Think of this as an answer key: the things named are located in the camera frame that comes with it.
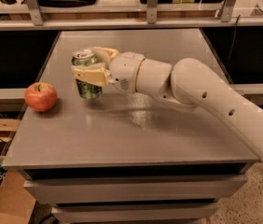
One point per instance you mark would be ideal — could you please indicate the grey drawer cabinet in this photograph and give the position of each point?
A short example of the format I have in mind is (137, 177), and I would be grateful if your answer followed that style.
(135, 194)

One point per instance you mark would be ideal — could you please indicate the metal shelf bracket left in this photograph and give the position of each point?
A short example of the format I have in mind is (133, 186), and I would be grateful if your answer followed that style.
(35, 12)

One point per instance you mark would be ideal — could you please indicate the metal shelf bracket right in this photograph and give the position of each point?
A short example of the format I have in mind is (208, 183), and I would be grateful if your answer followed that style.
(226, 10)

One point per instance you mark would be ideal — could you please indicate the cardboard box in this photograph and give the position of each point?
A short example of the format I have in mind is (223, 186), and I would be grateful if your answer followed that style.
(16, 204)

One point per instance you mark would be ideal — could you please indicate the metal shelf bracket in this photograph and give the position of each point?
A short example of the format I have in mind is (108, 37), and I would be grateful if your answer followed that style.
(151, 11)
(35, 12)
(226, 10)

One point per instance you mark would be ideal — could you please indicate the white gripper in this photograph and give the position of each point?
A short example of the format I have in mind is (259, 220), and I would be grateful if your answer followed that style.
(126, 69)

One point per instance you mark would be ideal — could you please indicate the metal shelf bracket middle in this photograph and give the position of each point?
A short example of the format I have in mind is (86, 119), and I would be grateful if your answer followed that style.
(151, 11)

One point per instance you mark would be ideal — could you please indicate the green soda can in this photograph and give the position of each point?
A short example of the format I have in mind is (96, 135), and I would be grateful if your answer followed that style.
(82, 58)

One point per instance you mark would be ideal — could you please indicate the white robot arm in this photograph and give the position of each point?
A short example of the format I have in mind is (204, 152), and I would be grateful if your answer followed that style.
(182, 86)

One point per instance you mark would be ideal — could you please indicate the red apple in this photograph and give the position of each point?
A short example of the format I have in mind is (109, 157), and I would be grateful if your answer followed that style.
(40, 96)

